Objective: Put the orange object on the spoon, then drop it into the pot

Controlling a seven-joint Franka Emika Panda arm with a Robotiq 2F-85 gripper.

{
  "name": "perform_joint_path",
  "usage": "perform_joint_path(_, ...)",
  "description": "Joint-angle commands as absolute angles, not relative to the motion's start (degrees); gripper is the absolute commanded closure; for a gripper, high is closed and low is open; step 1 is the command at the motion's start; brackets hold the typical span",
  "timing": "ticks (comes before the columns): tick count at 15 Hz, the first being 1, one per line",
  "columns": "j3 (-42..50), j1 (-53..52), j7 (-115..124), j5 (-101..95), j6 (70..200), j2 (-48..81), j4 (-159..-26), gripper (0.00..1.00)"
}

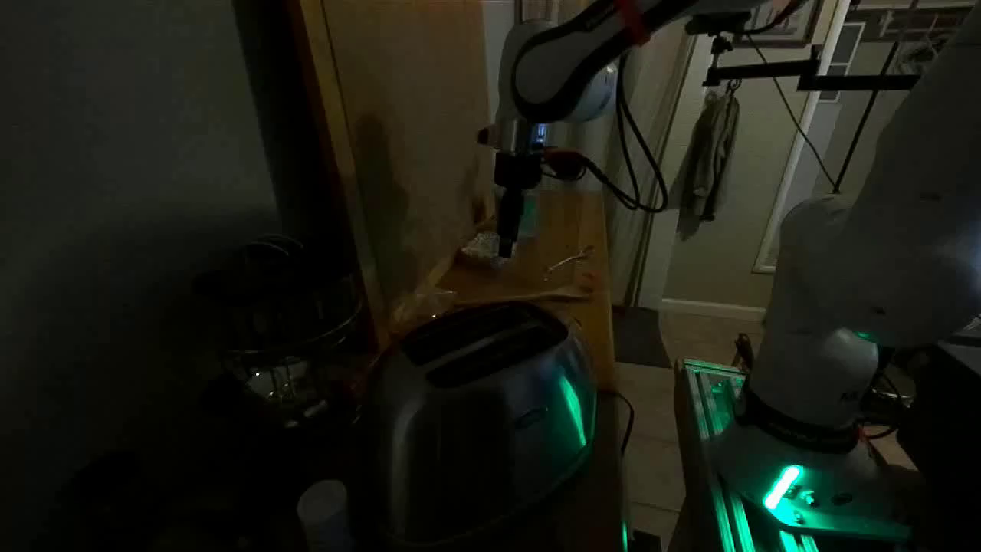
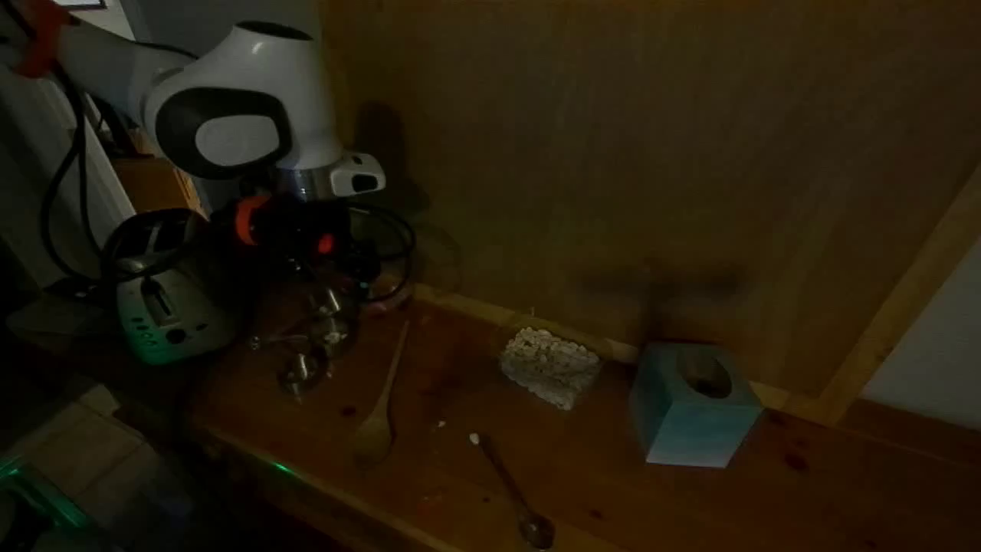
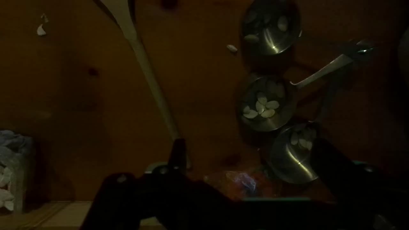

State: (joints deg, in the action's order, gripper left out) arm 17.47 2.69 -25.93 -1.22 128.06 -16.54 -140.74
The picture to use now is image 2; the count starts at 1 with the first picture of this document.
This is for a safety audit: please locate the wooden spoon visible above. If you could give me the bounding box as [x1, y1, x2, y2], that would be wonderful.
[350, 315, 413, 466]

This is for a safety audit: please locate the thick black cable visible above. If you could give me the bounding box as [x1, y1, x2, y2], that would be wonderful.
[36, 58, 109, 286]

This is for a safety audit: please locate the white sponge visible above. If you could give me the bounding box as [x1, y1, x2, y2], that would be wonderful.
[495, 326, 606, 414]

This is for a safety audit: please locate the blue tissue box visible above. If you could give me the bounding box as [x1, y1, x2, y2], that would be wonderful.
[626, 338, 765, 474]

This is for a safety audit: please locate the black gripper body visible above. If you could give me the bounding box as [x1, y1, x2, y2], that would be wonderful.
[227, 191, 355, 286]

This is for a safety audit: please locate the wooden back panel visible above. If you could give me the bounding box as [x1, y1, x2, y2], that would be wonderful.
[316, 0, 981, 428]

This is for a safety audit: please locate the stainless steel toaster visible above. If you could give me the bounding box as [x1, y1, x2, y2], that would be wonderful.
[104, 205, 245, 369]

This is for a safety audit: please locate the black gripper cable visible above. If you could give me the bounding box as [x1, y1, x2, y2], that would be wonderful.
[341, 197, 420, 307]

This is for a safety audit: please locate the metal spoon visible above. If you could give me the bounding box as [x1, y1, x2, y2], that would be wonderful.
[467, 430, 558, 552]

